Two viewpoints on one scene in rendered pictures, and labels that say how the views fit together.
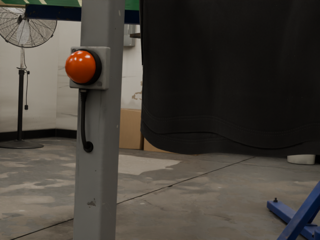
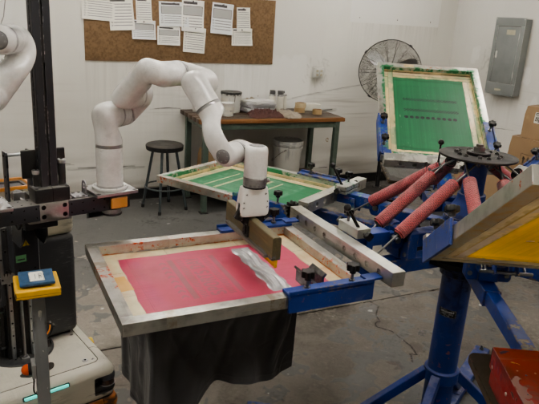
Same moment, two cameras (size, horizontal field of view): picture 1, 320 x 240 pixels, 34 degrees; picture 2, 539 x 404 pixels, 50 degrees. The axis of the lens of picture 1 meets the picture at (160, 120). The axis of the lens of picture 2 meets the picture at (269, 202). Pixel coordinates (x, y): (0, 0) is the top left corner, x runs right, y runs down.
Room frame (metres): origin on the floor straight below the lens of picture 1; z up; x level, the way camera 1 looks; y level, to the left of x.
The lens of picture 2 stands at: (-0.20, -1.47, 1.77)
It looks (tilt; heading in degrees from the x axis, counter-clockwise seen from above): 17 degrees down; 38
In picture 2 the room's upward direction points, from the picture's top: 4 degrees clockwise
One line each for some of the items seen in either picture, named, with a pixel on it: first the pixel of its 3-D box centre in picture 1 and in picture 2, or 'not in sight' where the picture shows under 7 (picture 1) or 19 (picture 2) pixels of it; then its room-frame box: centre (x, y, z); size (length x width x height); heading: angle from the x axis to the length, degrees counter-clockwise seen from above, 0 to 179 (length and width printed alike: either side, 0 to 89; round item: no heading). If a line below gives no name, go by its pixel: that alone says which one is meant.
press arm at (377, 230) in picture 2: not in sight; (365, 237); (1.62, -0.51, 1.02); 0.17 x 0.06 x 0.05; 155
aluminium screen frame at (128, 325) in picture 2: not in sight; (223, 268); (1.11, -0.27, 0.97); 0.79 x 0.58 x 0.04; 155
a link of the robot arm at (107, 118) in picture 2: not in sight; (110, 123); (1.07, 0.25, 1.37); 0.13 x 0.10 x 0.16; 14
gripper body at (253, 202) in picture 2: not in sight; (253, 199); (1.20, -0.31, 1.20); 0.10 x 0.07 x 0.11; 155
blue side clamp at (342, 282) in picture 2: not in sight; (329, 292); (1.21, -0.63, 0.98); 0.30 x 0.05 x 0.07; 155
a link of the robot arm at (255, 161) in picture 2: not in sight; (246, 158); (1.20, -0.28, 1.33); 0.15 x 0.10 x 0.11; 104
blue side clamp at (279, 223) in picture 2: not in sight; (254, 231); (1.45, -0.13, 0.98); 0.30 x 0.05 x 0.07; 155
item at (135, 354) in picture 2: (258, 27); (135, 346); (0.85, -0.15, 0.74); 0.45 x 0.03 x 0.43; 65
